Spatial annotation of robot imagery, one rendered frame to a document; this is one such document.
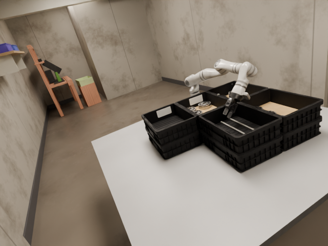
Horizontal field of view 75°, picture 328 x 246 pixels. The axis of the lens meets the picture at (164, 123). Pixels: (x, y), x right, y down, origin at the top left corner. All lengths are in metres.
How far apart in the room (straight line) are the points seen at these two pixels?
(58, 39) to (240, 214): 7.29
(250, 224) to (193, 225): 0.24
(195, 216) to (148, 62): 5.83
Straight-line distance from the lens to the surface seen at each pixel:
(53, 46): 7.74
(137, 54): 6.49
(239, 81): 1.39
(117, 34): 6.35
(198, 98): 1.85
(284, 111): 1.61
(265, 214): 1.08
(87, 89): 6.30
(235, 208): 1.10
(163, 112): 1.75
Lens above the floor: 1.51
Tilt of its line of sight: 24 degrees down
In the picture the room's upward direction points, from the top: 15 degrees counter-clockwise
